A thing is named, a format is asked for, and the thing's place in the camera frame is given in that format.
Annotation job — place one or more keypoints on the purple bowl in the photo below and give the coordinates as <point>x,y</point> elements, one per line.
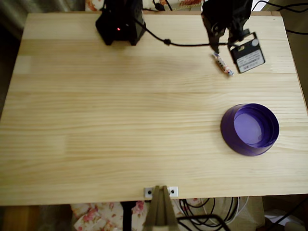
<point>250,131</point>

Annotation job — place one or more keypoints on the floral patterned cloth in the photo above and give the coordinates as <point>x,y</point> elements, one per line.
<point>185,3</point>
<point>96,214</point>

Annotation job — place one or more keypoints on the metal mounting bracket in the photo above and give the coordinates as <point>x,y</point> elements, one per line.
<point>173,191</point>

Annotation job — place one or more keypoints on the white blue candy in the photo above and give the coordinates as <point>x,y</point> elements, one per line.
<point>222,63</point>

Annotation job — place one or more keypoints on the black table leg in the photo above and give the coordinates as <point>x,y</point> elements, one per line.
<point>127,216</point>

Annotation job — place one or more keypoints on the metal clamp bracket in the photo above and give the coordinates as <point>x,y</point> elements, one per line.
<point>160,209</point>

